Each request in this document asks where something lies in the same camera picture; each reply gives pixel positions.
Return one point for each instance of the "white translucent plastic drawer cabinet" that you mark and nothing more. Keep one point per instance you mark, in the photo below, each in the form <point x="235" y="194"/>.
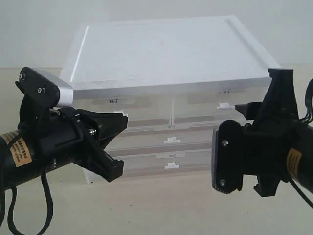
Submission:
<point x="165" y="58"/>

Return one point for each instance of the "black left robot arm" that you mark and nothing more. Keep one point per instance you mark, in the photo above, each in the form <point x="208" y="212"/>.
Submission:
<point x="12" y="156"/>

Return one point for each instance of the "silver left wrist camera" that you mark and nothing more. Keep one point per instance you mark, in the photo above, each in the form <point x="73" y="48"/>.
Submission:
<point x="45" y="88"/>

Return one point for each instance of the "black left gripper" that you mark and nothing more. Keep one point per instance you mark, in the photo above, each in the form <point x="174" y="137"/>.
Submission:
<point x="52" y="141"/>

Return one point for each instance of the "middle wide translucent drawer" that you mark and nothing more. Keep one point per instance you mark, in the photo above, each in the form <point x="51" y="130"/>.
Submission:
<point x="152" y="138"/>

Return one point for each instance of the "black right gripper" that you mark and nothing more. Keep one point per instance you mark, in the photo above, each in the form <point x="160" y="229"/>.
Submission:
<point x="268" y="136"/>

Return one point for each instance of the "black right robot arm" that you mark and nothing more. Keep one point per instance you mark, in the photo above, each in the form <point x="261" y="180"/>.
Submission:
<point x="299" y="154"/>

